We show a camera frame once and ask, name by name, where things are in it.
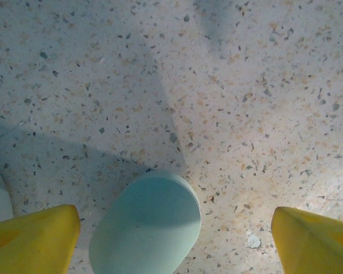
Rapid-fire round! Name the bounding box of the pale green earbud case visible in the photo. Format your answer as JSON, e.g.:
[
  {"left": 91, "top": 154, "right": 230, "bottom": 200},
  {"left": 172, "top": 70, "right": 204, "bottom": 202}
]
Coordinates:
[{"left": 88, "top": 170, "right": 202, "bottom": 274}]

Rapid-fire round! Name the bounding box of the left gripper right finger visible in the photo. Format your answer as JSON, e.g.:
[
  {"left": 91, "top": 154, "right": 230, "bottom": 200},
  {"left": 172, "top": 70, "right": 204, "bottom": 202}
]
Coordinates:
[{"left": 270, "top": 207, "right": 343, "bottom": 274}]

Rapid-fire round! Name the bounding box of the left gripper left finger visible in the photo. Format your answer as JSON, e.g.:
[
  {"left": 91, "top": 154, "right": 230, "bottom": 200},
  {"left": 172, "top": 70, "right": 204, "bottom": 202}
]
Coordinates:
[{"left": 0, "top": 204, "right": 81, "bottom": 274}]

